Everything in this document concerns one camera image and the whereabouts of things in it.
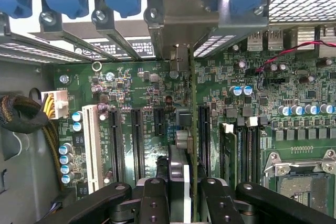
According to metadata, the white expansion slot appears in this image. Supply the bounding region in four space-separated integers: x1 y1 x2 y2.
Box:
81 104 104 194

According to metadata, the CPU socket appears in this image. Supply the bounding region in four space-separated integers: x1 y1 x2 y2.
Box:
264 149 336 216

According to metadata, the black braided cable bundle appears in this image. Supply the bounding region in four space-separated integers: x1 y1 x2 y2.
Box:
0 94 64 190

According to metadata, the green motherboard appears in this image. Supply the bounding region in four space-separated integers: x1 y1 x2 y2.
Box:
54 48 336 217

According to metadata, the white power connector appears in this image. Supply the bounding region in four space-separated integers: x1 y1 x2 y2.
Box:
40 90 69 120

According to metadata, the perforated silver slot cover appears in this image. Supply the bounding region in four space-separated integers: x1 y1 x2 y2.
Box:
194 11 270 58

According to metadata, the green RAM stick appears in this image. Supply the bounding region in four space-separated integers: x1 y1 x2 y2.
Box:
220 123 238 186

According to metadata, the thin red black wire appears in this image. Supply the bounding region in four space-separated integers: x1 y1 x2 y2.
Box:
255 39 336 91

